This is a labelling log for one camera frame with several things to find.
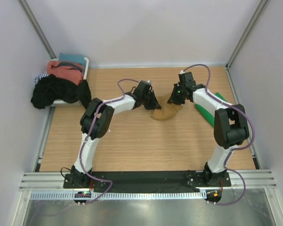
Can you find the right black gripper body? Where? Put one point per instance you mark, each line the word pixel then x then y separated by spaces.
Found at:
pixel 184 99

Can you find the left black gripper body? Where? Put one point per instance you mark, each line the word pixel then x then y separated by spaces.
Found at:
pixel 149 101

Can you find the tan tank top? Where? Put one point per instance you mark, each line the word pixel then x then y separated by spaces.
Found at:
pixel 167 111

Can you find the green tank top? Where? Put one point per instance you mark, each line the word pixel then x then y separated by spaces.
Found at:
pixel 205 111

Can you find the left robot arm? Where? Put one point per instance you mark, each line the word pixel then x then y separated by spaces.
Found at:
pixel 95 123

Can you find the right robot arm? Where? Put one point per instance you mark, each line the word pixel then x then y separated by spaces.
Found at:
pixel 230 124

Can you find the black tank top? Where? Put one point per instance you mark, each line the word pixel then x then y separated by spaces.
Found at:
pixel 83 93

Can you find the teal folded garment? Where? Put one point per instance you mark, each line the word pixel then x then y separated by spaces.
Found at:
pixel 76 58

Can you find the salmon pink garment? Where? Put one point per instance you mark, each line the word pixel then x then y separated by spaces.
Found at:
pixel 71 71

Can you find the black garment over bin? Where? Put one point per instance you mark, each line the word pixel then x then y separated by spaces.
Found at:
pixel 50 89

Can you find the striped garment in bin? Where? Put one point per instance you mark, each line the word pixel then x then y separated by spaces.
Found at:
pixel 39 77

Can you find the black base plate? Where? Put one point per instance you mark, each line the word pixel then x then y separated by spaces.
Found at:
pixel 149 182

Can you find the slotted cable duct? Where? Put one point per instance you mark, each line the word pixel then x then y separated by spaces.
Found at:
pixel 85 196

